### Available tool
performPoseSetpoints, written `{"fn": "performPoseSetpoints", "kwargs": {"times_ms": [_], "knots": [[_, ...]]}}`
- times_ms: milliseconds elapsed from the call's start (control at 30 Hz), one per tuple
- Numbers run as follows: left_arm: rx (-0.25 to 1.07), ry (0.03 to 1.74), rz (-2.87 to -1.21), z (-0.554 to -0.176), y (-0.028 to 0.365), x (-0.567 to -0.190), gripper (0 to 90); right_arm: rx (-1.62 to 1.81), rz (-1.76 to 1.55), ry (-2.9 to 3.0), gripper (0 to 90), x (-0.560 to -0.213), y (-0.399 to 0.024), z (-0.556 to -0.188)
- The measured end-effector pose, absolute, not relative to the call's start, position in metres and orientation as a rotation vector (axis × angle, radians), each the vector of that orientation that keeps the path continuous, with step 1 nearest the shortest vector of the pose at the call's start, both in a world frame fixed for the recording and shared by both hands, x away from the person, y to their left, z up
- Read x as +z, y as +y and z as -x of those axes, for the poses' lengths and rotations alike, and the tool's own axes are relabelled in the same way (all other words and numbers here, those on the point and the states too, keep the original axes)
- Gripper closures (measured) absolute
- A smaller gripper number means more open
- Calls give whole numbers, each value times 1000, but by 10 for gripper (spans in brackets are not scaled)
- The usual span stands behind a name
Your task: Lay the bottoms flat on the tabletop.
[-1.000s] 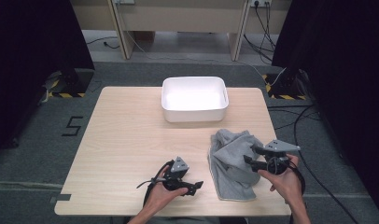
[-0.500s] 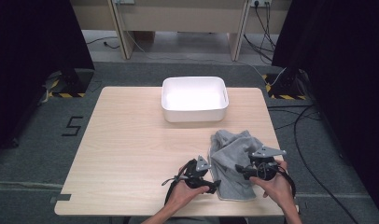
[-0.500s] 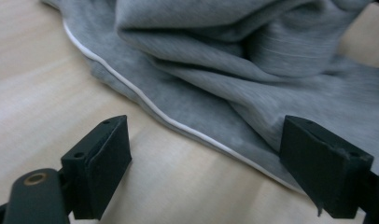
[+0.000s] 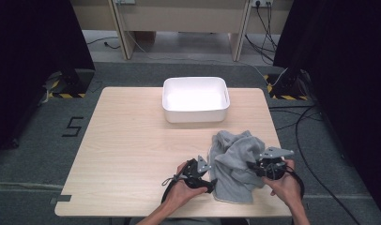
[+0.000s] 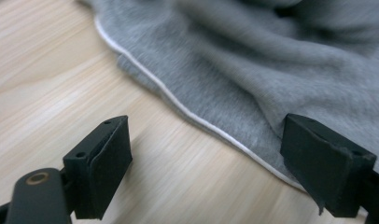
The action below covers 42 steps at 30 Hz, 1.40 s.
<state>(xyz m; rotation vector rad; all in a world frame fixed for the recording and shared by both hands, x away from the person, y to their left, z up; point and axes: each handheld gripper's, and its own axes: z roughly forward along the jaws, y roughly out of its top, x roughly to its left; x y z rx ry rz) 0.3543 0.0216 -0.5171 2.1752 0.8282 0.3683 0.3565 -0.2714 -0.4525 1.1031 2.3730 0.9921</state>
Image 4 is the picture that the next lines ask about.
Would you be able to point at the grey pants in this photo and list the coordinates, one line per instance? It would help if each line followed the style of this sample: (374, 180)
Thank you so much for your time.
(232, 175)

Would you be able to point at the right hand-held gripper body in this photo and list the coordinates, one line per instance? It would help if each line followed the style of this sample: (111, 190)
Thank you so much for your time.
(274, 167)

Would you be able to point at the person's left hand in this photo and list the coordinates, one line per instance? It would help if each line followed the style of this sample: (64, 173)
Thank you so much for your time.
(179, 195)

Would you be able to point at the beige wooden desk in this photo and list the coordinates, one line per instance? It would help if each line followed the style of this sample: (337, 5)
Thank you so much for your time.
(182, 15)

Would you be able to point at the white plastic basket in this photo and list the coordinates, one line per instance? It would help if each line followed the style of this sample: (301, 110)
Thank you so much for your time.
(195, 100)

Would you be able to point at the black curtain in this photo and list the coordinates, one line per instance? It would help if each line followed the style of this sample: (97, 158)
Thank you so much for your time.
(32, 62)
(345, 78)

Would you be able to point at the grey floor tape piece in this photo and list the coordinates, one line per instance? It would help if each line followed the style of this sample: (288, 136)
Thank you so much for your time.
(61, 199)

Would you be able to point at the person's right hand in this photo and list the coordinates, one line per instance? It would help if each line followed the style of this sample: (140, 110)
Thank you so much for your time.
(285, 187)

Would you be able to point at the white wall socket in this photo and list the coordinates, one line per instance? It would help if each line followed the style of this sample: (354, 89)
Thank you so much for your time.
(262, 3)

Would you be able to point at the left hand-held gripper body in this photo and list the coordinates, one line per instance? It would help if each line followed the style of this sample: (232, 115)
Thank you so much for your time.
(195, 173)

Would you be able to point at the black stand base hazard tape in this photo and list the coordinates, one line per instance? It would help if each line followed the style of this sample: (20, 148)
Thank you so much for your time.
(288, 86)
(74, 82)

